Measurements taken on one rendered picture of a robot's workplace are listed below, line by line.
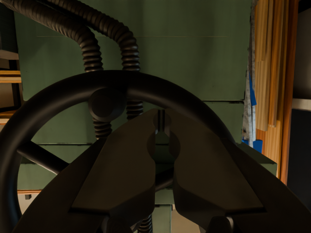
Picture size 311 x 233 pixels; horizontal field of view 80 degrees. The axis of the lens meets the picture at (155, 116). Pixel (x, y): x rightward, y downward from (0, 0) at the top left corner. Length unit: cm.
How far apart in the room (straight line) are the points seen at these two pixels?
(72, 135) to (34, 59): 16
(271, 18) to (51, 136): 167
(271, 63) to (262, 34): 22
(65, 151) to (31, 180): 10
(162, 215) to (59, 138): 25
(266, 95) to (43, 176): 159
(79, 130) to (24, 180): 16
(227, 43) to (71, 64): 30
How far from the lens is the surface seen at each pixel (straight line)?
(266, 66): 173
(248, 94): 122
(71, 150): 43
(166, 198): 33
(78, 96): 20
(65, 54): 41
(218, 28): 40
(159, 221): 35
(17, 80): 279
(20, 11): 34
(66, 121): 42
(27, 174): 49
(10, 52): 45
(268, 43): 175
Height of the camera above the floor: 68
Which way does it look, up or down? 9 degrees up
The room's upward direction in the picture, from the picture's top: 180 degrees counter-clockwise
